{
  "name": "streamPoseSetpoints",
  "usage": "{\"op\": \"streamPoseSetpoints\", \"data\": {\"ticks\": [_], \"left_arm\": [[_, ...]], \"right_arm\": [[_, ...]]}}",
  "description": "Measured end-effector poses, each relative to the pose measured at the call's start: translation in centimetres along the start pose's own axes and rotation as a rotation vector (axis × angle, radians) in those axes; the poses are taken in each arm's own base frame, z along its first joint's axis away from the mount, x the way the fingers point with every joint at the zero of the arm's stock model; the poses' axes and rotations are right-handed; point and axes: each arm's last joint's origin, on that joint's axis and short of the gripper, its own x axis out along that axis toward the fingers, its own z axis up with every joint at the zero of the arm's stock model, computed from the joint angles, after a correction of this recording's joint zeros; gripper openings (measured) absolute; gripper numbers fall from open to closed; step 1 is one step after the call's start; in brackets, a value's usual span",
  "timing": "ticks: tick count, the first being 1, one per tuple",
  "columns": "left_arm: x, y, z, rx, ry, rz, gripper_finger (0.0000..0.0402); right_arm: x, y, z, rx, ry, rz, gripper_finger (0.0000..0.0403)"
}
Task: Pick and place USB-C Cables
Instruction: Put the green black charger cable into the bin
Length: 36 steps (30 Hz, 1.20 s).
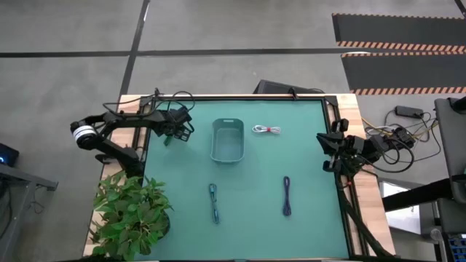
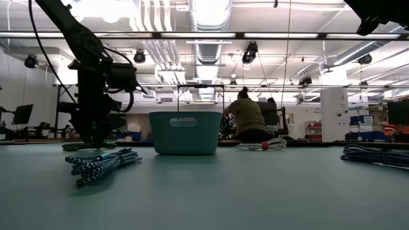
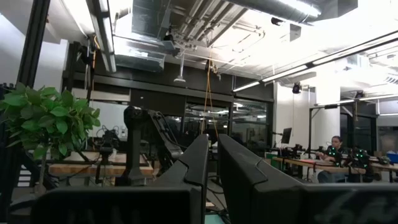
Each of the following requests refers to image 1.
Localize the white USB-C cable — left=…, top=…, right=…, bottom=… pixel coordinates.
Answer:
left=251, top=124, right=282, bottom=135

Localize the navy braided USB-C cable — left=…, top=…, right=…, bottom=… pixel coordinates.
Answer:
left=283, top=175, right=292, bottom=217

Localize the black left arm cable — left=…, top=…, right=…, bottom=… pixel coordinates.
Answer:
left=103, top=88, right=197, bottom=116

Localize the wooden table with black frame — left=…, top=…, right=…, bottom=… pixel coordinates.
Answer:
left=82, top=93, right=397, bottom=260

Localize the black support beam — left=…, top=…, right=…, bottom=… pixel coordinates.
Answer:
left=382, top=177, right=454, bottom=213

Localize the black device with blue light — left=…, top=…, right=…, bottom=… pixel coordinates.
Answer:
left=0, top=142, right=20, bottom=167

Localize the tangle of floor cables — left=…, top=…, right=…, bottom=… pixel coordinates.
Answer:
left=362, top=108, right=442, bottom=174

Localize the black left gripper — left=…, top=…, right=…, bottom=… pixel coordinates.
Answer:
left=157, top=106, right=195, bottom=148

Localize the black hazard-striped floor mat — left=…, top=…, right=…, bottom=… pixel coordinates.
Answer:
left=341, top=52, right=466, bottom=96
left=331, top=12, right=466, bottom=52

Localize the teal plastic basket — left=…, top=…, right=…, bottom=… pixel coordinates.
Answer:
left=210, top=117, right=245, bottom=164

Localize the grey chair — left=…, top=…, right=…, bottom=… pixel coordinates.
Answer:
left=434, top=95, right=466, bottom=205

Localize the black power adapter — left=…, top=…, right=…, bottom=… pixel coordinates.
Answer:
left=395, top=105, right=424, bottom=119

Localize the black cable sleeve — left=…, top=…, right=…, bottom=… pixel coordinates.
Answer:
left=336, top=173, right=395, bottom=260

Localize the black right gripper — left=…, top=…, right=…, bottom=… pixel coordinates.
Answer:
left=315, top=118, right=365, bottom=173

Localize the teal USB-C cable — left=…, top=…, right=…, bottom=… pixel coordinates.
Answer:
left=208, top=183, right=221, bottom=225

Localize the green table mat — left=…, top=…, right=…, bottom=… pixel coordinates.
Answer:
left=134, top=98, right=350, bottom=260

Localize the green potted plant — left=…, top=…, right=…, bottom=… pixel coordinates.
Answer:
left=88, top=170, right=174, bottom=262

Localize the grey metal desk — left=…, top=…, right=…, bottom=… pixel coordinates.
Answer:
left=0, top=162, right=59, bottom=262

